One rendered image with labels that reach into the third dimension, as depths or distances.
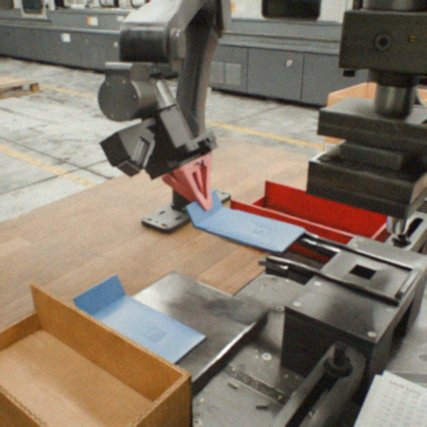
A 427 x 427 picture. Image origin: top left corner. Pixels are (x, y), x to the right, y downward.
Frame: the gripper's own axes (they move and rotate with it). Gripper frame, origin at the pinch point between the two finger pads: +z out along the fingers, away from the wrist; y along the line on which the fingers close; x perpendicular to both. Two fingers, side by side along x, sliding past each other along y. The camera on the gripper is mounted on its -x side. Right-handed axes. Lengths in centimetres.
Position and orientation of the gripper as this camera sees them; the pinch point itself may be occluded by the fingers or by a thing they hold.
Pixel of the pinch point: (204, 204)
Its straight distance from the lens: 69.4
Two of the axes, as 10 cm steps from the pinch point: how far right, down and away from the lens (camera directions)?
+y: 6.9, -2.5, -6.8
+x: 5.8, -3.9, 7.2
